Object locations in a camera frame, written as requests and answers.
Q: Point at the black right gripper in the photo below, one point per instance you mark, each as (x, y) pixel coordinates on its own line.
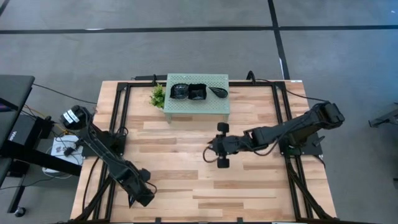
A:
(231, 145)

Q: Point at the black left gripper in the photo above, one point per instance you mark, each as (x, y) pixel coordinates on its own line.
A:
(140, 191)

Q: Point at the black square mini plate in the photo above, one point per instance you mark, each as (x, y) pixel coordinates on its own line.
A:
(197, 92)

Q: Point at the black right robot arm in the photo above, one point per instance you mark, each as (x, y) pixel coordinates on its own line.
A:
(295, 129)

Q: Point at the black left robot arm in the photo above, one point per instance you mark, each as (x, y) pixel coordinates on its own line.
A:
(102, 152)

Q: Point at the green perforated metal shelf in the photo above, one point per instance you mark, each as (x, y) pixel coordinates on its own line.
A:
(199, 107)

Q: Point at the black edge clamp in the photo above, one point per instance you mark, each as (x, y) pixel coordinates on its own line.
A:
(158, 220)
(239, 220)

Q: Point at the green plant in white pot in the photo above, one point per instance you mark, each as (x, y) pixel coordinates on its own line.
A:
(158, 97)

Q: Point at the white power box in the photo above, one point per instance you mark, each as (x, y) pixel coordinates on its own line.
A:
(59, 149)

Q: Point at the black power strip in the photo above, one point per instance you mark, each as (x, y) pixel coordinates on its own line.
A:
(144, 77)

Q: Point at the black computer case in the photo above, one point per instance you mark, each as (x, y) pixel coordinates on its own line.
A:
(25, 130)

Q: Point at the black caster wheel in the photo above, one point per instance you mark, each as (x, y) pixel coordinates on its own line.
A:
(20, 211)

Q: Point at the black desk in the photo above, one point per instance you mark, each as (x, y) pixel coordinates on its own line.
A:
(15, 90)

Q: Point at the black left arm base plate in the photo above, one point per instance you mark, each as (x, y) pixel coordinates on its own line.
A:
(119, 144)

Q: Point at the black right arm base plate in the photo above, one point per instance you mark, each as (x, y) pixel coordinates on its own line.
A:
(312, 149)

